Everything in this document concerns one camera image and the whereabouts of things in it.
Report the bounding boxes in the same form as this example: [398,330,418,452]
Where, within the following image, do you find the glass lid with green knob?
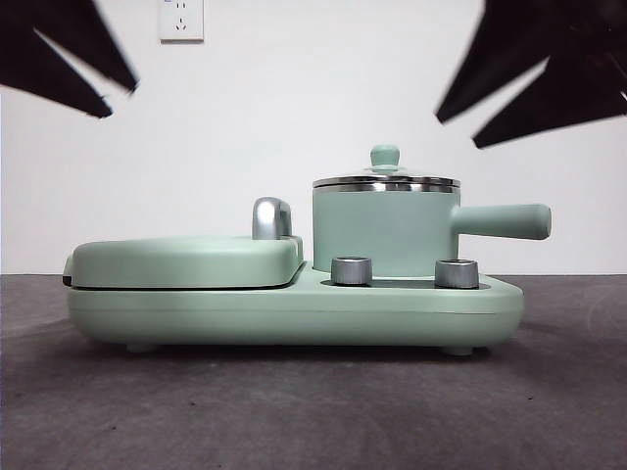
[312,143,461,194]

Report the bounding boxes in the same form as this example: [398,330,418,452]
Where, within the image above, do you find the mint green steamer pot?
[312,185,553,278]

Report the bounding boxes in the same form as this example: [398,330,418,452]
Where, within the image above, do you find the silver control knob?
[434,258,479,289]
[330,255,373,286]

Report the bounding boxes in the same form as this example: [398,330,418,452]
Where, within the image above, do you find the mint green cooker base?
[66,261,524,356]

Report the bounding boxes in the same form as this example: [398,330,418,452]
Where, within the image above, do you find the white wall socket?
[159,0,205,43]

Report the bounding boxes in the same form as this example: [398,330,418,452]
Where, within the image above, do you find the silver griddle cover handle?
[251,196,294,241]

